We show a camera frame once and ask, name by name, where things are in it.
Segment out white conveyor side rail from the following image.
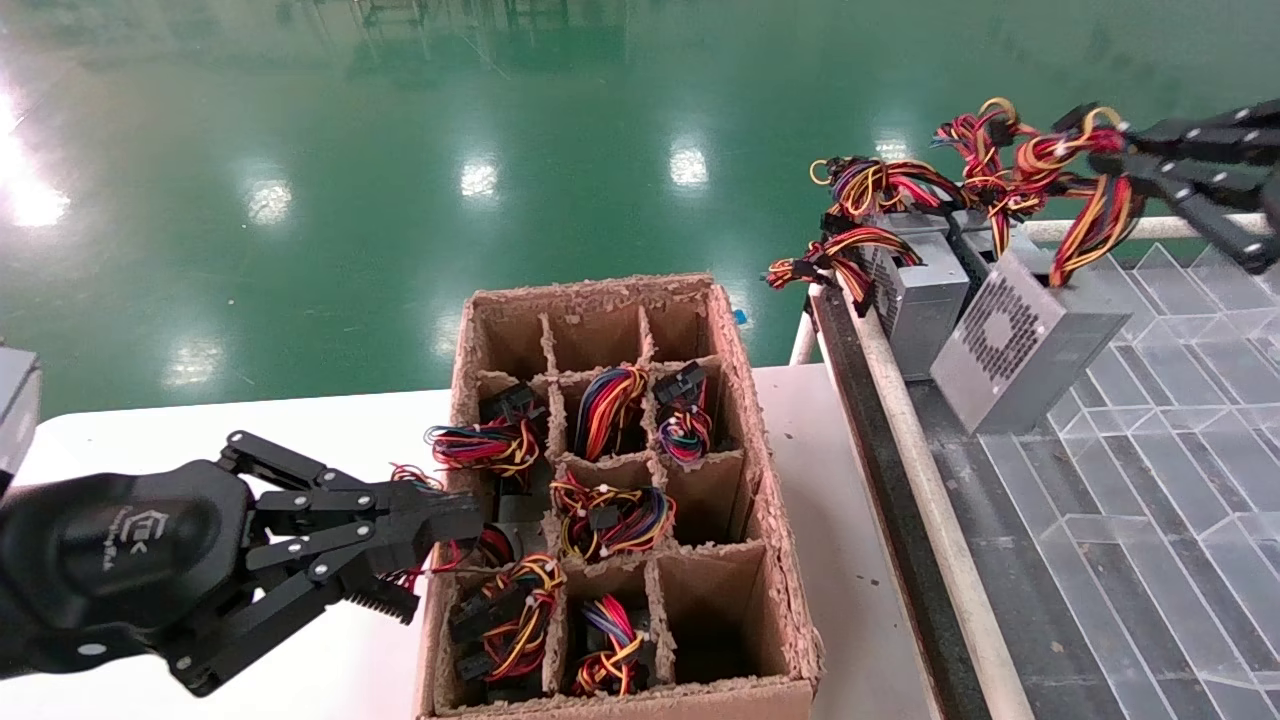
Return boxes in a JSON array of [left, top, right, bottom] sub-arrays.
[[850, 300, 1036, 720]]

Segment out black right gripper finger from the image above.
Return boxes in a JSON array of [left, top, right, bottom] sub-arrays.
[[1128, 160, 1280, 274], [1120, 97, 1280, 166]]

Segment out grey power supply with cables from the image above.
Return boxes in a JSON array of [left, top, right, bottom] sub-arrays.
[[932, 113, 1021, 301], [930, 97, 1149, 436], [765, 155, 973, 383]]

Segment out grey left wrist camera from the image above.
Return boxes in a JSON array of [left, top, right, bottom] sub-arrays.
[[0, 345, 43, 491]]

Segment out white conveyor end rail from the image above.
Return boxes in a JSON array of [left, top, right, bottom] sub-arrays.
[[1020, 213, 1280, 244]]

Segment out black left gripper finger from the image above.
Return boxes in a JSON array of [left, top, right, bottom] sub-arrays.
[[218, 430, 485, 543]]

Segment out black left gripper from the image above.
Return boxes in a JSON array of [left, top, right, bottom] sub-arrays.
[[0, 460, 443, 699]]

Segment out cable bundle with connector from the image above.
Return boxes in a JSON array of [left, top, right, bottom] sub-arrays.
[[350, 463, 546, 626]]

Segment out power supply with coloured cables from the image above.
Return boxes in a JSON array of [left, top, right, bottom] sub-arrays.
[[452, 555, 567, 701], [573, 365, 651, 463], [550, 472, 679, 563], [425, 382, 549, 501], [655, 362, 716, 469], [572, 595, 651, 698]]

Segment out brown cardboard divider box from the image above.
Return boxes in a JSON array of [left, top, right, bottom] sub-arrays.
[[415, 273, 826, 720]]

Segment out white conveyor frame leg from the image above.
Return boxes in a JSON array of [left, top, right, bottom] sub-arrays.
[[788, 308, 823, 367]]

